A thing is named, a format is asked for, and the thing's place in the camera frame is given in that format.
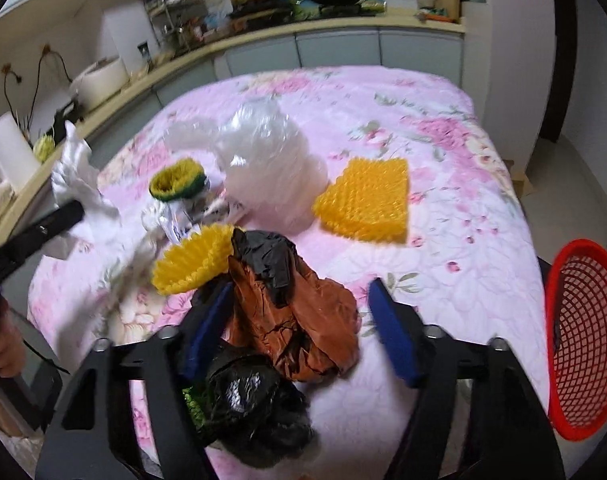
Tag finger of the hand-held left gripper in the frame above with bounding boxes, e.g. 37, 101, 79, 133
0, 201, 85, 286

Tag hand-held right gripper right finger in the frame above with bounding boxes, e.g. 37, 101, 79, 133
368, 276, 567, 480

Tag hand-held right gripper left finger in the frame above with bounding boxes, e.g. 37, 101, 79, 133
33, 280, 234, 480

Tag white plastic bag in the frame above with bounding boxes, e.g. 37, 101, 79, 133
42, 121, 121, 261

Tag curled yellow foam net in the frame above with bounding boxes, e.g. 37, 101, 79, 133
151, 224, 235, 296

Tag green wrapper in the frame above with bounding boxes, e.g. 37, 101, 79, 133
182, 385, 209, 428

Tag black plastic bag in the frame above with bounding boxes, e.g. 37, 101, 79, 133
203, 345, 318, 467

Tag brown plastic bag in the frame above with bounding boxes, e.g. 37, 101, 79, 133
226, 245, 360, 385

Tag yellow green foam net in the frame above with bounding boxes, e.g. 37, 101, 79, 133
149, 157, 207, 203

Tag red plastic basket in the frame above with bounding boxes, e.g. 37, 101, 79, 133
543, 239, 607, 442

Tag person's left hand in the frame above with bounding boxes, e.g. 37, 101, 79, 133
0, 295, 29, 379

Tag white countertop appliance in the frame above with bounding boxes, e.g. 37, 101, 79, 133
0, 112, 40, 211

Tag pink floral blanket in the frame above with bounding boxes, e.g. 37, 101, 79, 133
27, 65, 551, 480

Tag silver printed wrapper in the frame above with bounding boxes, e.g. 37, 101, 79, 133
141, 195, 244, 243

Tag flat yellow foam net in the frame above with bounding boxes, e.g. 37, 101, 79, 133
312, 156, 411, 241

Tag dried flower stems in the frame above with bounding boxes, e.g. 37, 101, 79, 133
0, 44, 74, 133

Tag white rice cooker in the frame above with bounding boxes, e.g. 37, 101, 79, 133
69, 56, 129, 111

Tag clear plastic bag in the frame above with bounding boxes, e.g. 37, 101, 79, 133
162, 101, 329, 233

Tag metal spice rack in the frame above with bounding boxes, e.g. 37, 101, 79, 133
139, 0, 209, 58

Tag grey kitchen cabinets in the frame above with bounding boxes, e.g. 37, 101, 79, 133
83, 25, 467, 161

